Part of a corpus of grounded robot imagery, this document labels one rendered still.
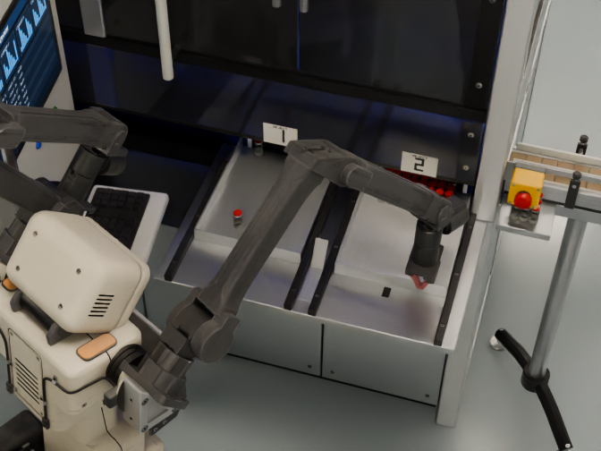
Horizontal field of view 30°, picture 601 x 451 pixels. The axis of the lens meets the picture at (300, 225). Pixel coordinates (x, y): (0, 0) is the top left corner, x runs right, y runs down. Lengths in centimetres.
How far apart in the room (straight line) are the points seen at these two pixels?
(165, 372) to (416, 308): 74
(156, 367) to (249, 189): 88
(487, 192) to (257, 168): 58
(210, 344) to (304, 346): 132
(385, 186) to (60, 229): 61
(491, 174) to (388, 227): 27
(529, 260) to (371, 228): 127
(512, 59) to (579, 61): 232
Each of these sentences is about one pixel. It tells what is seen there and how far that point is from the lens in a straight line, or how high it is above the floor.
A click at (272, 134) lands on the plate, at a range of 270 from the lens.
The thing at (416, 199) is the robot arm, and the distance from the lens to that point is 225.
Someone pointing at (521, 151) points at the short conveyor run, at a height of 93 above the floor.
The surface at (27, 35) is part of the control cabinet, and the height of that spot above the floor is 137.
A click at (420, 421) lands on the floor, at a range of 340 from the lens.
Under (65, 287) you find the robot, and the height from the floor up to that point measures 134.
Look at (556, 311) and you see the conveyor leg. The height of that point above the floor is 45.
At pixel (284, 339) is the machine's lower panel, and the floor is 23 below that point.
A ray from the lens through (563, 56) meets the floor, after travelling 472.
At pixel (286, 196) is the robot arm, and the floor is 144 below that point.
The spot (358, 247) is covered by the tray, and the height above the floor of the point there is 88.
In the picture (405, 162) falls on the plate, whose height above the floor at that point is 102.
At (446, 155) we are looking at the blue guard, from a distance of 260.
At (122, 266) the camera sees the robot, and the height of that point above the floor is 135.
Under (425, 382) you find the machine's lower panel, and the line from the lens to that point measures 325.
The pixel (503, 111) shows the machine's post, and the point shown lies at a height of 122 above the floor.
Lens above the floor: 282
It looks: 46 degrees down
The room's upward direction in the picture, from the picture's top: 1 degrees clockwise
